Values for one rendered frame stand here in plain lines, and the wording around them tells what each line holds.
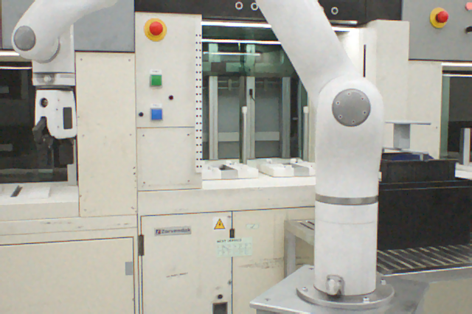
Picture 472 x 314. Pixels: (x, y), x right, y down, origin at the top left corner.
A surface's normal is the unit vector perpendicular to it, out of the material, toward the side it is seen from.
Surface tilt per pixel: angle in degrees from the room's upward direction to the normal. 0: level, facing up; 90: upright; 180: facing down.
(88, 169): 90
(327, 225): 90
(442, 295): 90
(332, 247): 90
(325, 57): 129
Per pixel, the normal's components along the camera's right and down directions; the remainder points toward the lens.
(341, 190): -0.37, 0.11
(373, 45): -0.96, 0.03
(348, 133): -0.16, 0.61
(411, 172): 0.25, 0.10
